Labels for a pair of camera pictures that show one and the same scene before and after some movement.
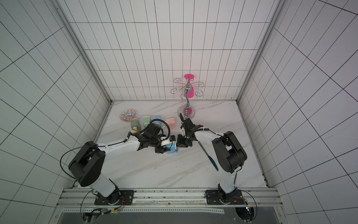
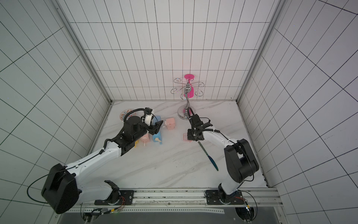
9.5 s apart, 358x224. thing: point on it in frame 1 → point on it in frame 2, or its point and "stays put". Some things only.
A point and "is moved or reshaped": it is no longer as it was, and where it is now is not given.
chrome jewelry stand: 187,110 stays put
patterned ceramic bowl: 127,115 stays put
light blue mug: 172,146 is moved or reshaped
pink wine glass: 189,76 stays put
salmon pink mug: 171,122 stays put
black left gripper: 161,150 → 154,129
